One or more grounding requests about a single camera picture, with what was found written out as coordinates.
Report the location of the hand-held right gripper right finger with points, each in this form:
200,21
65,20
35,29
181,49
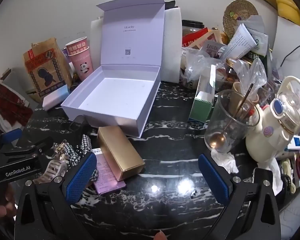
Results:
212,180

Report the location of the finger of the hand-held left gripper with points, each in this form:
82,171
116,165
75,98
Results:
12,133
37,146

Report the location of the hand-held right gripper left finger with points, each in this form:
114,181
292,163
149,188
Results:
81,177

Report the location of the black white gingham scrunchie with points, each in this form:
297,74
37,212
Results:
77,152

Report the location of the small purple box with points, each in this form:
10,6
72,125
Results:
107,180

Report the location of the beige hair claw clip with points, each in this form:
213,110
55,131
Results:
53,167

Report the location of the gold rectangular box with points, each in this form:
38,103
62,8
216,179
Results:
120,152

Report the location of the lavender gift box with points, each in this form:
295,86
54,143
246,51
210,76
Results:
120,92

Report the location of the person's left hand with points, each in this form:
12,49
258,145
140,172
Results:
0,208

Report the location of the person's right hand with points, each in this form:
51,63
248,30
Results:
161,236

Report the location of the crumpled white tissue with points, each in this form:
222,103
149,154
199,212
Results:
223,160

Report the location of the red plaid cloth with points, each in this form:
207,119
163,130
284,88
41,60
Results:
7,100

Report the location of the gold long spoon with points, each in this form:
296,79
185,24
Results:
216,140

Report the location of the light blue white small box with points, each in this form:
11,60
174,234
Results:
55,97

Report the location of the grey cardboard box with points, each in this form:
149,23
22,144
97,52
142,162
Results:
12,77

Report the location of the white paper towel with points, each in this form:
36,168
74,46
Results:
272,175

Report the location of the clear glass beaker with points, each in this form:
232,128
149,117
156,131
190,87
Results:
222,120

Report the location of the cream ceramic teapot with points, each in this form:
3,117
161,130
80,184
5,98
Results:
262,140

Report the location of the brown printed paper bag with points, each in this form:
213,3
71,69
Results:
45,75

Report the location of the green striped carton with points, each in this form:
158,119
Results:
200,107

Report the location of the pink panda paper cup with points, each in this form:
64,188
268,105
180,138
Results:
82,67

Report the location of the beige cup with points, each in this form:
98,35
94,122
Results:
240,88

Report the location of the pink lettered paper cup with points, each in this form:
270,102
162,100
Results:
76,46

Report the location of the gold-lidded glass jar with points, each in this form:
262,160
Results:
231,67

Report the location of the clear plastic bag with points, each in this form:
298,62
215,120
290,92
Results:
200,65
252,72

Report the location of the folded paper leaflet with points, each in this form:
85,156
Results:
240,42

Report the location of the white foam block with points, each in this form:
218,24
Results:
171,45

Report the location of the beige wooden box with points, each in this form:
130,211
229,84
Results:
210,38

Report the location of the red packet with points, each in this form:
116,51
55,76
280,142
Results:
192,40

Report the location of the white packet green logo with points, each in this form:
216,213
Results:
258,42

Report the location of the black-lidded glass jar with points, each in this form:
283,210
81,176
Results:
191,26

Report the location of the woven round coaster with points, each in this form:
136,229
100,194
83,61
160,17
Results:
240,10

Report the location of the black flat object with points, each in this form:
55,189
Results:
171,5

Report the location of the yellow plastic object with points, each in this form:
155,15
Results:
288,7

